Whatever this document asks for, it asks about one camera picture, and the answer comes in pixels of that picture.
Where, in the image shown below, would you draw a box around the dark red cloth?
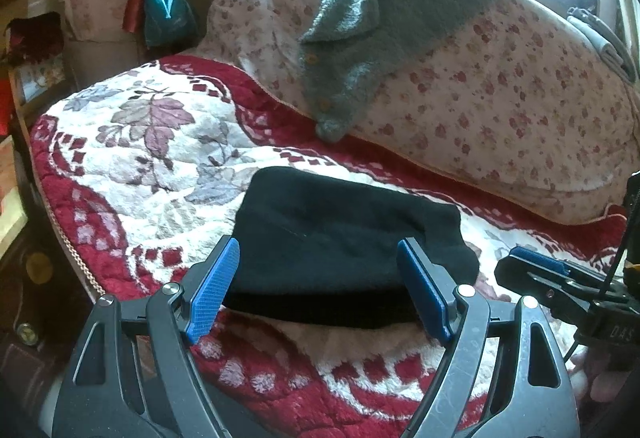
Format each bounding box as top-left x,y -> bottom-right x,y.
7,15 -> 63,63

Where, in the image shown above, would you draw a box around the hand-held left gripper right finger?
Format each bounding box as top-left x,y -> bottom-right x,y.
396,238 -> 581,438

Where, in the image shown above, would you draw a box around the dark brown studded chest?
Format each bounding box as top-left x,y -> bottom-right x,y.
0,228 -> 101,438

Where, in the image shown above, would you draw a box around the pink floral quilt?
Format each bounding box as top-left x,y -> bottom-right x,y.
197,0 -> 640,225

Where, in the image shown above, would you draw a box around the red white floral blanket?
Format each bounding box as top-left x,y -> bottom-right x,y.
27,55 -> 631,438

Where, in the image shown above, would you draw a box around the grey knit cardigan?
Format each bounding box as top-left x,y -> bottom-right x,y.
298,0 -> 526,142

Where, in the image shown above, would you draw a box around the black knit pants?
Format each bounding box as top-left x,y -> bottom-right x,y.
222,166 -> 481,331

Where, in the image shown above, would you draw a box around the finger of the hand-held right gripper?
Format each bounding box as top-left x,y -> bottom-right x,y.
509,246 -> 608,291
494,257 -> 593,325

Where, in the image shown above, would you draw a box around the grey white folded cloth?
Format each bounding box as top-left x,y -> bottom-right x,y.
567,6 -> 638,81

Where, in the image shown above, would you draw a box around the teal bag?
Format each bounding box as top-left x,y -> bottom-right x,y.
144,0 -> 198,46

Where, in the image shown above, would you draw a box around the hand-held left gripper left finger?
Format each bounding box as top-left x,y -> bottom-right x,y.
50,237 -> 242,438

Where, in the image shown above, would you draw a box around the person's right hand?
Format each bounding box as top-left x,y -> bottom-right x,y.
570,348 -> 640,404

